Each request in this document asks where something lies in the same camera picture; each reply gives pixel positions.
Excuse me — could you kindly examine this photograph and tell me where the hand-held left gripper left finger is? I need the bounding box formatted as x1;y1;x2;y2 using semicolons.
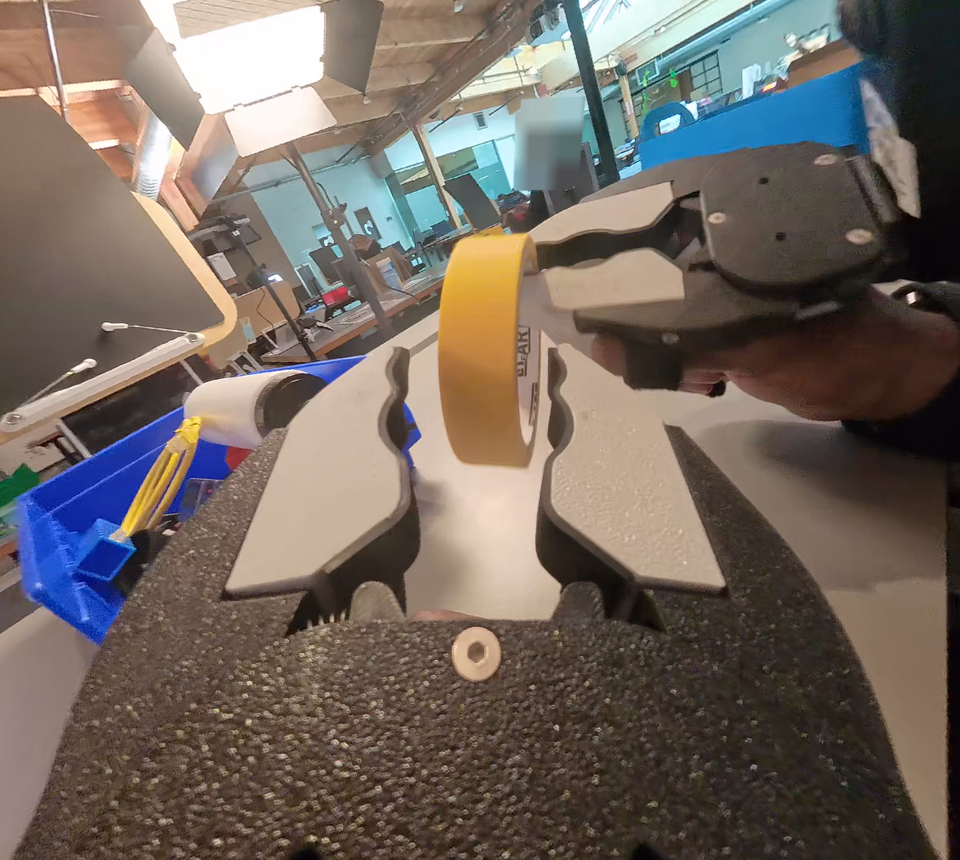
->
223;346;421;596

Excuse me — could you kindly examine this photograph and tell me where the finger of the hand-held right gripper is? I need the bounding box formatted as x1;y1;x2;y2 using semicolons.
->
525;180;704;270
536;247;704;338

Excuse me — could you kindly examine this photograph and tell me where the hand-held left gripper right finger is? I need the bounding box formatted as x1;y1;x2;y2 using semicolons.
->
537;343;730;593

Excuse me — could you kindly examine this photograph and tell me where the yellow masking tape roll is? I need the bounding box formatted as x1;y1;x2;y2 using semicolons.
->
438;232;540;468

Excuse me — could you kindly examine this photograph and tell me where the person's right forearm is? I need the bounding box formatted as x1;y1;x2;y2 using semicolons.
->
843;388;960;465

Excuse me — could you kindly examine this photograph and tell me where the person's right hand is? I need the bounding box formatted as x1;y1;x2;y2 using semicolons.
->
591;301;960;425

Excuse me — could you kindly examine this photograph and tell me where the blue covered table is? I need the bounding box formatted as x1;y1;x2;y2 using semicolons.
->
636;60;875;171

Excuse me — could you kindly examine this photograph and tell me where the black steel column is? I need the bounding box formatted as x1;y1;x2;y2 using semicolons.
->
537;0;622;188

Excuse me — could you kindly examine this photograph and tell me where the cardboard box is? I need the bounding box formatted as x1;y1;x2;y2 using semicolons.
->
362;251;415;293

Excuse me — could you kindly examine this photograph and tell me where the black light stand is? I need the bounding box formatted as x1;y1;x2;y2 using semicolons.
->
283;142;395;364

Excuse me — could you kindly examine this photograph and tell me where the white metal bar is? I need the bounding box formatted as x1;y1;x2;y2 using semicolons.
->
0;331;206;435

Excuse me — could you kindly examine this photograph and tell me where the blue plastic connector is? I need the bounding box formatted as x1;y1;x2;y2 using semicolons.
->
73;519;138;585

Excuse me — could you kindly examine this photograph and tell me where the blue plastic bin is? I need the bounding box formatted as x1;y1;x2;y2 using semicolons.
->
15;354;423;645

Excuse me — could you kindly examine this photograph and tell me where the black board with wooden edge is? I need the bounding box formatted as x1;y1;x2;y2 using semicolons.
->
0;94;239;426

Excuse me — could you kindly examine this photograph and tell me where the studio light panel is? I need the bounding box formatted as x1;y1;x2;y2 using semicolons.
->
122;0;385;160

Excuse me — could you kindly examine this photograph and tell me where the thin metal pole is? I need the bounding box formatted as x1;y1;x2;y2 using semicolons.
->
15;0;70;120

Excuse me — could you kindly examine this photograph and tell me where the silver spiral duct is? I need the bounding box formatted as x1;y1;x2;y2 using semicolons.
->
132;109;186;203

